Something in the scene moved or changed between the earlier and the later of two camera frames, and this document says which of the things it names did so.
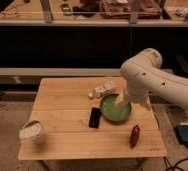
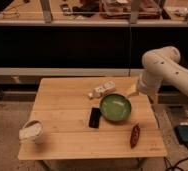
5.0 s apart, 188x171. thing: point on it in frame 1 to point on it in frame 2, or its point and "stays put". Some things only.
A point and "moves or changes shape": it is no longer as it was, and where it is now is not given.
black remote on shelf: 66,9 stays put
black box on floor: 186,133 stays put
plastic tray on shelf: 122,9 stays put
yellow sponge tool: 119,99 moves or changes shape
